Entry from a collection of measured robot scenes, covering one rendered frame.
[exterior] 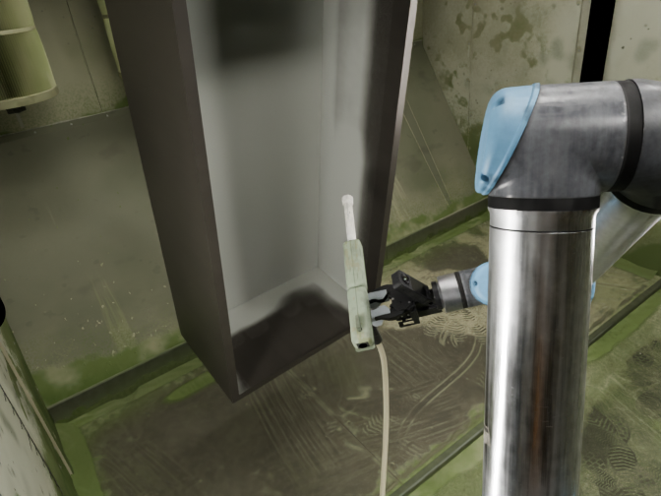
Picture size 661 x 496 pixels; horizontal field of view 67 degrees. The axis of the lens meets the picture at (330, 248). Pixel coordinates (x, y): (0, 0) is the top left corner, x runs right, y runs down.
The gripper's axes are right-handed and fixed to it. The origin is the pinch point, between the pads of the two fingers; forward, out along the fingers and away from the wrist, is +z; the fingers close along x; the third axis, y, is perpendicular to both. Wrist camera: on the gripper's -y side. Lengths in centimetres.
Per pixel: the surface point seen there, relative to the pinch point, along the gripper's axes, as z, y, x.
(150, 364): 108, 67, 41
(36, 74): 98, -39, 103
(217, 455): 73, 69, -3
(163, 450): 95, 66, 2
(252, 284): 44, 32, 42
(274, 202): 25, 7, 55
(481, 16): -82, 53, 209
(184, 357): 98, 77, 47
